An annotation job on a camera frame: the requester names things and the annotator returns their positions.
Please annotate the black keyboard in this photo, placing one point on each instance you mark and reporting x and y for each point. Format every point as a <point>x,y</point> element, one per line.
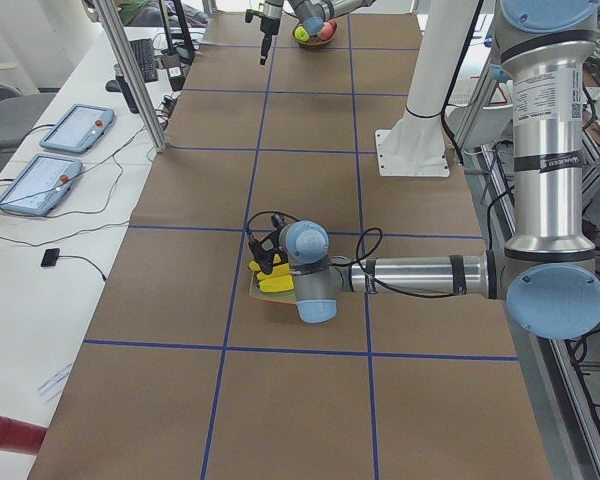
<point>143,52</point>

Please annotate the aluminium frame post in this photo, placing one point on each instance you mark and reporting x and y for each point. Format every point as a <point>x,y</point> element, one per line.
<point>115,32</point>

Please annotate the small black puck device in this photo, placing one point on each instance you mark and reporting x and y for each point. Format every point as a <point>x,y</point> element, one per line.
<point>50,257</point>

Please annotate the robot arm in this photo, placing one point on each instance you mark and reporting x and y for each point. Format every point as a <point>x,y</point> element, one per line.
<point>545,273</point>
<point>311,15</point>

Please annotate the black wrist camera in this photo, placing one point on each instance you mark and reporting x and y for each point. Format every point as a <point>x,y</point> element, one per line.
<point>251,14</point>
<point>268,253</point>

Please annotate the green pear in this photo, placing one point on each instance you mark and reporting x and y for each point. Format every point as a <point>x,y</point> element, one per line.
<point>301,35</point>

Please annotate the black bottle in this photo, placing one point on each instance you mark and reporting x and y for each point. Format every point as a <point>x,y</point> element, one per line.
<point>125,89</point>

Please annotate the upper teach pendant tablet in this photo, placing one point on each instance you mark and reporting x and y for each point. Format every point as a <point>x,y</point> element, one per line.
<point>79,129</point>

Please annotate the teach pendant tablet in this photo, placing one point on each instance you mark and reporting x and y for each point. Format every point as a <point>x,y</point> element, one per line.
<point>41,185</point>
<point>79,129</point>

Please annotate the brown paper table mat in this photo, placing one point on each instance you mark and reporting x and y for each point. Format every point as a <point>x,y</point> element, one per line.
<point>183,375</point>

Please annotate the upper red apple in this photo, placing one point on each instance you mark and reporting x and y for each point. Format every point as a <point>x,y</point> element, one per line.
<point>329,28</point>

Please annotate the grey square plate orange rim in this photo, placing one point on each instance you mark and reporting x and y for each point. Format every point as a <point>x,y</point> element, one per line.
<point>287,297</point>

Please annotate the woven fruit basket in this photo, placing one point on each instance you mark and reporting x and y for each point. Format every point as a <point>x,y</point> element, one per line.
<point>315,41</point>

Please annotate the lower teach pendant tablet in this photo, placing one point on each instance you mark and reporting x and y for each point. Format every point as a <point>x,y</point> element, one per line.
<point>41,185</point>

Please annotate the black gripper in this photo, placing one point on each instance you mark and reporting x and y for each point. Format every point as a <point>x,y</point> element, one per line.
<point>268,25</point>

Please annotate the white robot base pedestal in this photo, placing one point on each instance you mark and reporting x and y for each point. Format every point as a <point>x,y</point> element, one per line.
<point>415,145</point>

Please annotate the red cylinder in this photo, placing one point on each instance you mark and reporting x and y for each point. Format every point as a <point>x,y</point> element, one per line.
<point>20,437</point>

